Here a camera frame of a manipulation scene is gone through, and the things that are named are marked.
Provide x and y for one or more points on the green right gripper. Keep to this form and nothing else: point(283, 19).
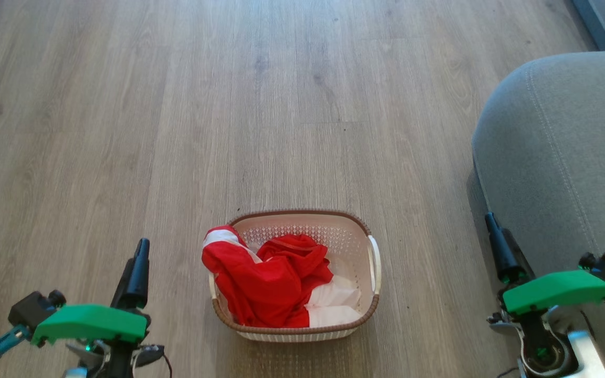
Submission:
point(560, 291)

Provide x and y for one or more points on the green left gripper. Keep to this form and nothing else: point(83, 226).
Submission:
point(90, 323)

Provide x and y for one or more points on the red and white cloth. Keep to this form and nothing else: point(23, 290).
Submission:
point(271, 283)

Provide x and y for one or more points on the grey fabric sofa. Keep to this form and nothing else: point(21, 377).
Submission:
point(570, 157)

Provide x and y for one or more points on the white laundry basket brown rim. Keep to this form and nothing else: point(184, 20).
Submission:
point(350, 247)

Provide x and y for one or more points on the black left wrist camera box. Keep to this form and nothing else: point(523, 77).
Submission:
point(32, 310)

